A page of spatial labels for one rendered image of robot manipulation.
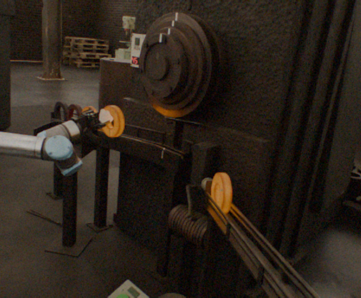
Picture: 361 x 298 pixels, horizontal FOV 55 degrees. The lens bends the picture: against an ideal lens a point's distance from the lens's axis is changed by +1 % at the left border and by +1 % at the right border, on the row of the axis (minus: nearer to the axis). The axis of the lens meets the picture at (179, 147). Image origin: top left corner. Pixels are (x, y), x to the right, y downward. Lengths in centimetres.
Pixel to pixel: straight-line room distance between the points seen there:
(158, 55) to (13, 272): 133
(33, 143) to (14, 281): 87
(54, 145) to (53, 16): 731
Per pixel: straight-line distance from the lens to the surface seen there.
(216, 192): 135
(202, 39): 152
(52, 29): 857
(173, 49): 151
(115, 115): 167
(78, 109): 238
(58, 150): 135
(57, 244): 224
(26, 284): 201
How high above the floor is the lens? 125
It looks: 18 degrees down
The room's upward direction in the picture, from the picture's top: 6 degrees clockwise
